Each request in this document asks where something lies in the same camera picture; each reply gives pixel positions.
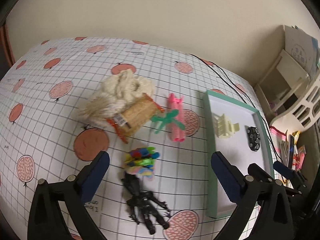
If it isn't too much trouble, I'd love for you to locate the black toy car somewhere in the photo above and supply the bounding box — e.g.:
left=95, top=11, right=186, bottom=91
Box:
left=246, top=126, right=260, bottom=152

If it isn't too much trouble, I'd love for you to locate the cream hair claw clip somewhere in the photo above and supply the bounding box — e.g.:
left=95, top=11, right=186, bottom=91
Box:
left=212, top=113, right=240, bottom=139

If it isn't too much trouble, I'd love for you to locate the black action figure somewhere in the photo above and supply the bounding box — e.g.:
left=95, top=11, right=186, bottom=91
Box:
left=121, top=172, right=171, bottom=235

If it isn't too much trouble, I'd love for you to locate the cotton swab bag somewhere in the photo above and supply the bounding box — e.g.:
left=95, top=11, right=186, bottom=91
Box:
left=77, top=92, right=126, bottom=127

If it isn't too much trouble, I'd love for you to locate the green ribbon bow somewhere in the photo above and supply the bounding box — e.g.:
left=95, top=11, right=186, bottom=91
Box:
left=150, top=109, right=185, bottom=134

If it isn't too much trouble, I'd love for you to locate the brown snack packet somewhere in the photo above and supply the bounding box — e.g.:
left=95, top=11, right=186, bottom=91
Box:
left=106, top=93, right=164, bottom=144

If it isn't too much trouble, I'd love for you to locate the clutter of stationery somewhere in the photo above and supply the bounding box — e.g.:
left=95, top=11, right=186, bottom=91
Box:
left=270, top=126, right=306, bottom=172

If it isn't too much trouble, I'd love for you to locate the teal rimmed white tray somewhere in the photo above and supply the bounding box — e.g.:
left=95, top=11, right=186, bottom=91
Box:
left=203, top=90, right=274, bottom=218

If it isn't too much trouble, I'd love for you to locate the white lattice chair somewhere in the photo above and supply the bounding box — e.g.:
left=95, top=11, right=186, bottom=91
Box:
left=270, top=70, right=320, bottom=134

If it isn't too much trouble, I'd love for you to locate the pink hair roller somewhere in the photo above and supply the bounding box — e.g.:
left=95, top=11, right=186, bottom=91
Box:
left=168, top=93, right=185, bottom=142

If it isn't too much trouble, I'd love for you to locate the pomegranate grid tablecloth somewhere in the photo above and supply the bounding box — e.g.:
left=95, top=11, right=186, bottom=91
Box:
left=1, top=37, right=260, bottom=239

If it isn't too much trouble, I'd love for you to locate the cream knitted cloth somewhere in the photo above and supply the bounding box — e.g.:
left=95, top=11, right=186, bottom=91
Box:
left=100, top=69, right=155, bottom=105

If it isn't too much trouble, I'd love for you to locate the white booklet on shelf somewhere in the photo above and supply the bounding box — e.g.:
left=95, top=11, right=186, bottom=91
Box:
left=284, top=25, right=319, bottom=77

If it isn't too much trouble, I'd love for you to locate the black cable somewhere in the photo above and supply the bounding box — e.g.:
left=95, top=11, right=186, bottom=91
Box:
left=188, top=53, right=283, bottom=160
left=199, top=58, right=263, bottom=120

